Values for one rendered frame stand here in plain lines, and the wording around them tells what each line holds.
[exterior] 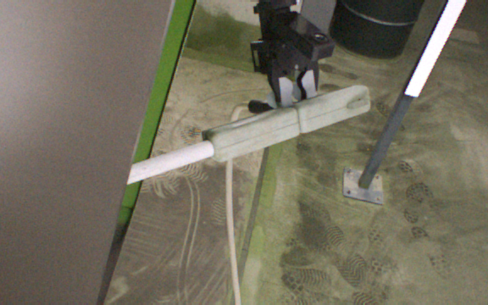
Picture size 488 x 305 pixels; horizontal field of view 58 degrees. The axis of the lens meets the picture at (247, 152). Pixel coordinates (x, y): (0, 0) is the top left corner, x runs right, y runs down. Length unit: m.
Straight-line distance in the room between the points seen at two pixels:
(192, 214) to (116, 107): 1.63
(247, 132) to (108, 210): 0.31
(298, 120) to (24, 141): 0.45
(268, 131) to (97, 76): 0.41
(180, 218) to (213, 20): 1.31
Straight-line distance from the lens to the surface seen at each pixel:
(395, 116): 2.01
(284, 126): 0.70
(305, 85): 0.77
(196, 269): 1.79
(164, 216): 1.93
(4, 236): 0.51
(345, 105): 0.77
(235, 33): 2.77
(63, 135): 0.37
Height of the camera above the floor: 1.58
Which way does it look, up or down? 43 degrees down
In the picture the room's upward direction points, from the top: 11 degrees clockwise
